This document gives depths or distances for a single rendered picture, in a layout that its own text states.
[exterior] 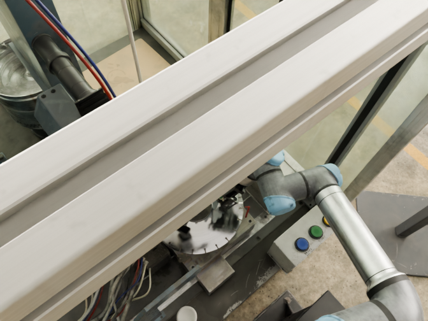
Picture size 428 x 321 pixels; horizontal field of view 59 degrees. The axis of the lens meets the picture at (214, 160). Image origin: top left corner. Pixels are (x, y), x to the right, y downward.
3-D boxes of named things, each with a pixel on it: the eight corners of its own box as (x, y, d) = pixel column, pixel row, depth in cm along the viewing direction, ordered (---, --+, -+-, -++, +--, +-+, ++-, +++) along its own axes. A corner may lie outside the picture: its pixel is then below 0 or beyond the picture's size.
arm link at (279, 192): (313, 199, 97) (296, 162, 101) (272, 211, 95) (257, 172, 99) (304, 208, 104) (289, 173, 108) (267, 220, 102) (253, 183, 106)
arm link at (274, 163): (272, 165, 97) (260, 137, 100) (246, 183, 104) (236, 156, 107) (292, 164, 102) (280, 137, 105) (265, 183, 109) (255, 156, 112)
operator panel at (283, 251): (316, 209, 151) (328, 194, 138) (337, 229, 148) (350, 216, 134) (266, 252, 142) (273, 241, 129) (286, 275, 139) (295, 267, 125)
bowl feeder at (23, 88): (71, 81, 178) (42, 20, 146) (106, 124, 167) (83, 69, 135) (9, 114, 168) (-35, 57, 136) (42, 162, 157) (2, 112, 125)
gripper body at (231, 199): (207, 201, 115) (229, 184, 107) (210, 179, 121) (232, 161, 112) (227, 211, 118) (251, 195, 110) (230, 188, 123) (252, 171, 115)
